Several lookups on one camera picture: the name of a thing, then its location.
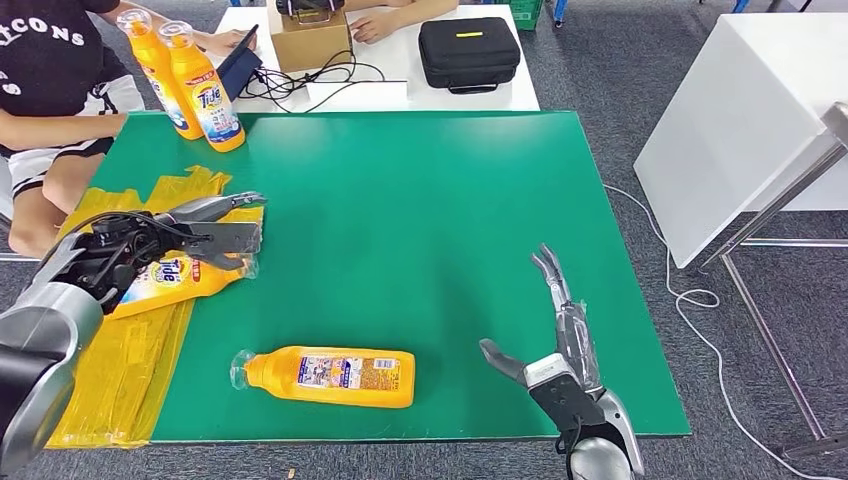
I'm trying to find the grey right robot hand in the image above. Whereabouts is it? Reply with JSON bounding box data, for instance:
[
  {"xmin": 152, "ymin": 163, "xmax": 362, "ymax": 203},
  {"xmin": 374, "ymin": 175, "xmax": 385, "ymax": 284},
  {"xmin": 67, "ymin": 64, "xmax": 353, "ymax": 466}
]
[{"xmin": 479, "ymin": 243, "xmax": 604, "ymax": 399}]

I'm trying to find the person's left hand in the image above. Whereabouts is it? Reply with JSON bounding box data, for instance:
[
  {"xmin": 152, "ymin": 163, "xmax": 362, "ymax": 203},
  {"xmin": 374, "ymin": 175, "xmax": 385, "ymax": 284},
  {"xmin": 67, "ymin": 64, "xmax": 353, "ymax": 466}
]
[{"xmin": 197, "ymin": 29, "xmax": 258, "ymax": 58}]

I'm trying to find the person's hand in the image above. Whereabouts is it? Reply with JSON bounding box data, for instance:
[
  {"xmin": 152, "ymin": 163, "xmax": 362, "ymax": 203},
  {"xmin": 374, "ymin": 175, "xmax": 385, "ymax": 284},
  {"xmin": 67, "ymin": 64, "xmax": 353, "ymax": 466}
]
[{"xmin": 349, "ymin": 11, "xmax": 402, "ymax": 44}]

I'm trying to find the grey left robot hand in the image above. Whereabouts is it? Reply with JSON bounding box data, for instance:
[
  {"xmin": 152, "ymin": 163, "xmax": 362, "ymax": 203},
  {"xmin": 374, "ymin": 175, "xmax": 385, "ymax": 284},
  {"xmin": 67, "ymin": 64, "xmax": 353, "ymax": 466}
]
[{"xmin": 166, "ymin": 190, "xmax": 268, "ymax": 227}]

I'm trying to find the orange Tide detergent bottle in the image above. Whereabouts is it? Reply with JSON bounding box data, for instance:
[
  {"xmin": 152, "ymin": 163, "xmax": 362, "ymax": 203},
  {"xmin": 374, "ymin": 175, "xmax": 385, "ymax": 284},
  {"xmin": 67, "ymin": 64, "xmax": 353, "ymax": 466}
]
[
  {"xmin": 229, "ymin": 345, "xmax": 417, "ymax": 409},
  {"xmin": 116, "ymin": 7, "xmax": 205, "ymax": 142},
  {"xmin": 105, "ymin": 250, "xmax": 260, "ymax": 321},
  {"xmin": 157, "ymin": 19, "xmax": 246, "ymax": 154}
]

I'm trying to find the tablet in dark case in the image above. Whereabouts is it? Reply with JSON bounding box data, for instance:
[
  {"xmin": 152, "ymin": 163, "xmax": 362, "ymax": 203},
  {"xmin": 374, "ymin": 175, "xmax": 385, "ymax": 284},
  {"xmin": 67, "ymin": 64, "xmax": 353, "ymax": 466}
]
[{"xmin": 215, "ymin": 24, "xmax": 264, "ymax": 102}]

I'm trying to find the brown cardboard box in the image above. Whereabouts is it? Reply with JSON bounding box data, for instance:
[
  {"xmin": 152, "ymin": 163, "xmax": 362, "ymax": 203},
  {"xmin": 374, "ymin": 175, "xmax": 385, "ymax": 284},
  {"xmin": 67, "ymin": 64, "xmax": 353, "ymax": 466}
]
[{"xmin": 266, "ymin": 3, "xmax": 354, "ymax": 74}]

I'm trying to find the black carrying case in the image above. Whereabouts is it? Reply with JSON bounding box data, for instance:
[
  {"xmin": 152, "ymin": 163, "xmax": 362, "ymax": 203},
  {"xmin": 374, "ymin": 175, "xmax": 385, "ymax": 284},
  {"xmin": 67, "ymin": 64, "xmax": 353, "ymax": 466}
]
[{"xmin": 417, "ymin": 16, "xmax": 522, "ymax": 95}]

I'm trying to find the white desk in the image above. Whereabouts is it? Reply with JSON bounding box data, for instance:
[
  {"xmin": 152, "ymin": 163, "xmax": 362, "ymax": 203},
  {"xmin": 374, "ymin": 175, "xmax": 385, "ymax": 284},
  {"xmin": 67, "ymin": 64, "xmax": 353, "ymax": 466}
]
[{"xmin": 175, "ymin": 5, "xmax": 541, "ymax": 114}]

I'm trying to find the green plastic crate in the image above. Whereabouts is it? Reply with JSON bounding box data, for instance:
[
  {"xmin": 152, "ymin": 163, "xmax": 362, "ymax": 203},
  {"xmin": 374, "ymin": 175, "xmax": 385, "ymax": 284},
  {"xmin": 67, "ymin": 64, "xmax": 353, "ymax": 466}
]
[{"xmin": 508, "ymin": 0, "xmax": 545, "ymax": 32}]

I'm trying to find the person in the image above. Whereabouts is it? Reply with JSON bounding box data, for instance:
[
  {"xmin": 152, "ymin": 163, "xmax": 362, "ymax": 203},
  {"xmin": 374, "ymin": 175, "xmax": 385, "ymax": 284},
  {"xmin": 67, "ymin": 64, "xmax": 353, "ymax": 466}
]
[{"xmin": 0, "ymin": 0, "xmax": 260, "ymax": 260}]

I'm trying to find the yellow taped sheet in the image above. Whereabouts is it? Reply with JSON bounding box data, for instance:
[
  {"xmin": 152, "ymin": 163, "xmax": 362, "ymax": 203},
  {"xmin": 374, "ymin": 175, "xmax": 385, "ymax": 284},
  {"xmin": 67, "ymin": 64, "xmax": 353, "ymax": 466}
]
[{"xmin": 46, "ymin": 165, "xmax": 266, "ymax": 450}]

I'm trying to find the white table with metal legs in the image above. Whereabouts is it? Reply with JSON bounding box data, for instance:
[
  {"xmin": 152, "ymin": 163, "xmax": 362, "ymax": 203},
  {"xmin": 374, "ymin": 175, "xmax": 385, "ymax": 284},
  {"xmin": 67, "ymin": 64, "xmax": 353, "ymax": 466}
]
[{"xmin": 633, "ymin": 13, "xmax": 848, "ymax": 462}]

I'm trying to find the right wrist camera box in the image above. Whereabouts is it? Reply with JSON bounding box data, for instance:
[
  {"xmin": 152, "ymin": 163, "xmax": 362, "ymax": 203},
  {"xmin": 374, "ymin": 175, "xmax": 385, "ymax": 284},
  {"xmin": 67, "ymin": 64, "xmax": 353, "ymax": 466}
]
[{"xmin": 524, "ymin": 352, "xmax": 607, "ymax": 439}]

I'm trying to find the black cable tangle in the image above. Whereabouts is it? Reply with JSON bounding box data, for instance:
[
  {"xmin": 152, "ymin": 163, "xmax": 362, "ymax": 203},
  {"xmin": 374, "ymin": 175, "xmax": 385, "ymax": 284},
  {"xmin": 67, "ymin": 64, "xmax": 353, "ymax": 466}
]
[{"xmin": 237, "ymin": 49, "xmax": 388, "ymax": 114}]

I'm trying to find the black device with handle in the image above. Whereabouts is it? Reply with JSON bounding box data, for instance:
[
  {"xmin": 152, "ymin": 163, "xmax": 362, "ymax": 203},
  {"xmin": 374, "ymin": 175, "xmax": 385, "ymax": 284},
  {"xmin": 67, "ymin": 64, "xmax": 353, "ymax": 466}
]
[{"xmin": 274, "ymin": 0, "xmax": 347, "ymax": 25}]

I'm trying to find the white floor cable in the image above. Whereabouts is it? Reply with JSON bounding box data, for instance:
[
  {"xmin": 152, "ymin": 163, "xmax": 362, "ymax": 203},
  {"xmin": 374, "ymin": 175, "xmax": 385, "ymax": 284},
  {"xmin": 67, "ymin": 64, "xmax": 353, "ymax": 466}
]
[{"xmin": 602, "ymin": 184, "xmax": 823, "ymax": 480}]

